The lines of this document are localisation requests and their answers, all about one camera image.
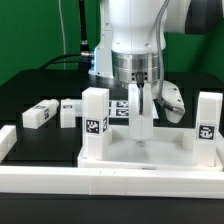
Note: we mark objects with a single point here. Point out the white desk tabletop tray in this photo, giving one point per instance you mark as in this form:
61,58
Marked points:
169,149

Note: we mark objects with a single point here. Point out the white marker base plate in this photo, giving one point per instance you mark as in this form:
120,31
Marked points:
117,108

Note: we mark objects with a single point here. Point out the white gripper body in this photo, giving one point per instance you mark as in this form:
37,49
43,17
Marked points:
140,112

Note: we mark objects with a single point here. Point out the white U-shaped obstacle fence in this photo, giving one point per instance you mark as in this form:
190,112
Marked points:
104,181

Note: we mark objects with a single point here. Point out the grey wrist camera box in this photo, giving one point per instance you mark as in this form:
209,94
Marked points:
169,97

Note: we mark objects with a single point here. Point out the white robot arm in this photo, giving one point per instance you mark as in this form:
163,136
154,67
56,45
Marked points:
130,52

